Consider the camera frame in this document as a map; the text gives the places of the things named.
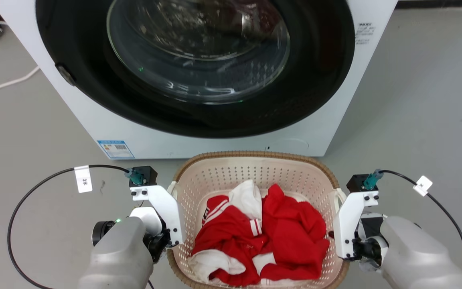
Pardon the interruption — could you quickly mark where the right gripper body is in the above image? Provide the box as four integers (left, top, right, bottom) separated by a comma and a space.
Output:
353, 212, 388, 272

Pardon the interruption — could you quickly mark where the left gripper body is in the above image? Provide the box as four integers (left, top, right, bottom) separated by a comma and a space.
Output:
130, 207, 172, 264

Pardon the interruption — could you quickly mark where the beige perforated laundry basket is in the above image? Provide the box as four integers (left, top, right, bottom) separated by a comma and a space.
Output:
166, 151, 350, 289

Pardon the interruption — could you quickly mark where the blue energy label sticker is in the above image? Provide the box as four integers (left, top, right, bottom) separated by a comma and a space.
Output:
97, 140, 135, 159

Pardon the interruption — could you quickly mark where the red and white garment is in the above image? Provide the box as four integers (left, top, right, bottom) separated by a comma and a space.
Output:
188, 179, 330, 287

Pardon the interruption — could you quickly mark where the white front-load washing machine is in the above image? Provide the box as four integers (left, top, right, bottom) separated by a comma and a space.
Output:
0, 0, 399, 160

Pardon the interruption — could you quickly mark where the black round washer door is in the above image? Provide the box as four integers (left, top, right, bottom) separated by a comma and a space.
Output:
35, 0, 356, 139

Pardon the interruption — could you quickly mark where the metal washer door latch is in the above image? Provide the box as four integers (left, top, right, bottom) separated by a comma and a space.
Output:
55, 63, 77, 87

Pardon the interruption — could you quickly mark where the small printed text sticker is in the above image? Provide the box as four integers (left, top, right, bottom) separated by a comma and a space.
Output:
355, 22, 377, 45

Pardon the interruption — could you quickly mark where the white left camera bracket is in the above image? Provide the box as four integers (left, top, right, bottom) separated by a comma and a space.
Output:
130, 185, 186, 246

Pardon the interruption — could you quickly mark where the white camera bracket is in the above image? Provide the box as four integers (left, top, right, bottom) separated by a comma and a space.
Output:
130, 185, 186, 246
332, 191, 380, 260

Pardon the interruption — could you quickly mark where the white right camera bracket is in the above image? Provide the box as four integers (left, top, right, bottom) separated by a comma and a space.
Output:
332, 191, 380, 260

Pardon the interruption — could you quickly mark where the white right cable tag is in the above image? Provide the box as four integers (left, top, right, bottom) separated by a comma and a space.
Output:
412, 175, 434, 197

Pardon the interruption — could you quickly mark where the white cable tag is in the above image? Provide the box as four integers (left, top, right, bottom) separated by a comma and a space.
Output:
74, 165, 93, 194
412, 175, 434, 197

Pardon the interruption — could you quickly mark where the white left cable tag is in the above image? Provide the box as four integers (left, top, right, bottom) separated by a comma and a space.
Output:
74, 165, 93, 194

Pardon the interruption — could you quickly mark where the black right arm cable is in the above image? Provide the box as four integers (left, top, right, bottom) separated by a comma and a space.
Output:
363, 169, 462, 272

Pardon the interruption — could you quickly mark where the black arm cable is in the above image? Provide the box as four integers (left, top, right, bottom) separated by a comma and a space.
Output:
363, 169, 462, 272
7, 164, 155, 289

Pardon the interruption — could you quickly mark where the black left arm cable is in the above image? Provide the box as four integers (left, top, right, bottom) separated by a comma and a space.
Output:
7, 164, 155, 289

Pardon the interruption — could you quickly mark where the white floor cable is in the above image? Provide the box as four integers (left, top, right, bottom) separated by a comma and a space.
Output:
0, 66, 41, 102

